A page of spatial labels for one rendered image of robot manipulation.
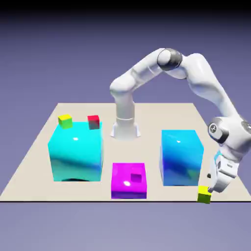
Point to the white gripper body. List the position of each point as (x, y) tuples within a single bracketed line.
[(222, 179)]

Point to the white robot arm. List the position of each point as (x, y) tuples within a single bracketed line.
[(204, 78)]

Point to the small yellow cube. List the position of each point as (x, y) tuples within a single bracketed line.
[(204, 195), (65, 121)]

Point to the small red cube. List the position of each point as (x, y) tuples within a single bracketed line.
[(93, 122)]

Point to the large blue box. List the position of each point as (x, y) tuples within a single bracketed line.
[(181, 158)]

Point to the large magenta box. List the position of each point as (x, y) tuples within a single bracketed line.
[(127, 182)]

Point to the large cyan box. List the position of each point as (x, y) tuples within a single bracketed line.
[(75, 153)]

